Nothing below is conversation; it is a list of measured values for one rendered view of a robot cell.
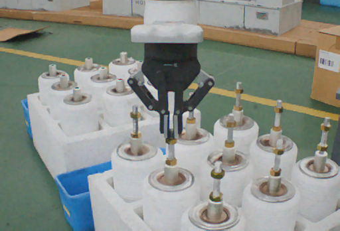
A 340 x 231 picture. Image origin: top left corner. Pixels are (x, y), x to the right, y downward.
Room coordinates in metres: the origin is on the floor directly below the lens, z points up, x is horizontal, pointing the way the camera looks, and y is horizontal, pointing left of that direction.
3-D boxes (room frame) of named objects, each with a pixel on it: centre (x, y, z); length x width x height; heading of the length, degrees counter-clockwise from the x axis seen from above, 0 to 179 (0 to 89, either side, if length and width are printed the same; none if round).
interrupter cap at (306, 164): (0.61, -0.26, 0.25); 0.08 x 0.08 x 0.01
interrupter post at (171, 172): (0.58, 0.00, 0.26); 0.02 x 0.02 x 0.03
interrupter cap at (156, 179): (0.58, 0.00, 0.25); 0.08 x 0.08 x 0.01
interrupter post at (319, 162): (0.61, -0.26, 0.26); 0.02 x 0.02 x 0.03
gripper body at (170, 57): (0.58, 0.00, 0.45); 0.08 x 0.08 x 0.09
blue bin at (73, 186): (0.83, 0.12, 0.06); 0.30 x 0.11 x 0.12; 122
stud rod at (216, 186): (0.48, -0.06, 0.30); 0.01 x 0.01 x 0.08; 3
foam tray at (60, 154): (1.11, 0.19, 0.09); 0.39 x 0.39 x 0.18; 31
